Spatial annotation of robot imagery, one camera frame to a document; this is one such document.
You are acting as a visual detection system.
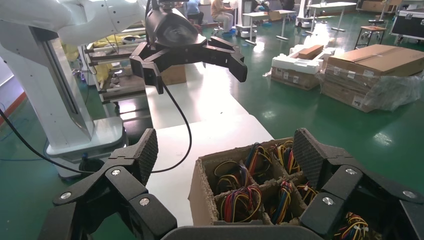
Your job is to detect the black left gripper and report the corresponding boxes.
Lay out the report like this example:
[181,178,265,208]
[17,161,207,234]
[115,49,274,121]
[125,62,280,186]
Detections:
[129,7,249,95]

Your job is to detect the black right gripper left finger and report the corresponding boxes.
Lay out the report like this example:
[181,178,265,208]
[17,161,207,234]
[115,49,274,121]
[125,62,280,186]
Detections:
[38,128,178,240]

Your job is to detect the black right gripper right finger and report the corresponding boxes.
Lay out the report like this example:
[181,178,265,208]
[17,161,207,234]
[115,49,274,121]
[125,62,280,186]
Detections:
[293,128,424,240]

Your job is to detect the small cardboard box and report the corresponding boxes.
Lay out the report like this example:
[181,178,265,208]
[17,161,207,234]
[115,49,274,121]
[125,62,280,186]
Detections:
[267,9,283,22]
[160,64,187,86]

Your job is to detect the seated person blue shirt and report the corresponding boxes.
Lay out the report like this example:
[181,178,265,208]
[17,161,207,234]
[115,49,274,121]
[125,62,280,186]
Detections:
[185,0,206,26]

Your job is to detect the seated person beige shirt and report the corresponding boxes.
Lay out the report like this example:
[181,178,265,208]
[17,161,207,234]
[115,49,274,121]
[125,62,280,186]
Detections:
[210,0,235,34]

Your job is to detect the white machine column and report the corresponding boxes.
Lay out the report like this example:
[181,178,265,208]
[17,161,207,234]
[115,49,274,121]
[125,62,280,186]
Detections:
[236,0,256,39]
[295,0,314,28]

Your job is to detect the metal shelf rack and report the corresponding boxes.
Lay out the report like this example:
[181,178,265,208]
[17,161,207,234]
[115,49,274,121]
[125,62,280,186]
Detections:
[77,31,150,104]

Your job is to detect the white work table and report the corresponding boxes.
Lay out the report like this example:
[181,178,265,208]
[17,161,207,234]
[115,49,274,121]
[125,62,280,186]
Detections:
[242,9,298,46]
[305,1,358,34]

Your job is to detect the wrapped cardboard box stack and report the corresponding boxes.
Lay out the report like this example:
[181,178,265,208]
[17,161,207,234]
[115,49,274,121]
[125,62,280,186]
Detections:
[319,62,382,114]

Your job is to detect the cardboard box with dividers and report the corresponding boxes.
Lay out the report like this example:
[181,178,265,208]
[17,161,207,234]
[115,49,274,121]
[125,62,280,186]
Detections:
[188,136,335,229]

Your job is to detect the yellow cloth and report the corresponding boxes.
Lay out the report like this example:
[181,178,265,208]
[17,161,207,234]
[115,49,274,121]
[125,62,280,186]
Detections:
[61,34,123,84]

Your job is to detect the white foam packing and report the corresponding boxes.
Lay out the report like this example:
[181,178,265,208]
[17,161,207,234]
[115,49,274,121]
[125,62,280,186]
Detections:
[271,44,336,75]

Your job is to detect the stack of cardboard boxes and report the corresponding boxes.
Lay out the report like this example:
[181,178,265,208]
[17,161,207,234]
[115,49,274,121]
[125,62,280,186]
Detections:
[316,71,424,113]

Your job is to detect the flat cardboard box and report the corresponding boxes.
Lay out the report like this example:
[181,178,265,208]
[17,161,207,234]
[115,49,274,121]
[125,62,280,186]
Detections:
[270,66,322,91]

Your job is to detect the white robot torso column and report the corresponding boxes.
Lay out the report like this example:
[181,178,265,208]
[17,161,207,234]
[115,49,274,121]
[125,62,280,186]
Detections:
[0,21,129,181]

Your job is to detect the small brown box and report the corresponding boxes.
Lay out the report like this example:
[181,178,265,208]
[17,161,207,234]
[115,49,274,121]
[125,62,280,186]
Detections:
[298,44,325,61]

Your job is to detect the large brown cardboard box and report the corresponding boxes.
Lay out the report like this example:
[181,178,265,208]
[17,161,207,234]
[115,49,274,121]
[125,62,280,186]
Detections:
[326,43,424,79]

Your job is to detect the small brown top stool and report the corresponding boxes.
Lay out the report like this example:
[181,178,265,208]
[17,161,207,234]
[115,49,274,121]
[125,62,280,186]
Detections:
[354,25,388,51]

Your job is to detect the black flight case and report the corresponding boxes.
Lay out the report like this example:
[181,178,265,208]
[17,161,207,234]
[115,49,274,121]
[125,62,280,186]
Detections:
[390,8,424,42]

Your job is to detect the distant cardboard boxes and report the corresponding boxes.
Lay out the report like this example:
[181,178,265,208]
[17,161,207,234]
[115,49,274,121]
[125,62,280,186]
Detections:
[359,0,403,13]

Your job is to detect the multicoloured power supply wire bundle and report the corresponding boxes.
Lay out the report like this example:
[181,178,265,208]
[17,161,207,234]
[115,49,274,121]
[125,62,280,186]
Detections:
[213,160,253,195]
[269,180,294,225]
[245,142,277,181]
[273,140,301,175]
[296,182,320,205]
[218,185,263,223]
[333,211,371,240]

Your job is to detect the black cable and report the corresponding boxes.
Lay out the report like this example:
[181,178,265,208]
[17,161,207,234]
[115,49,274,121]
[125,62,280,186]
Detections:
[0,107,97,176]
[150,82,194,175]

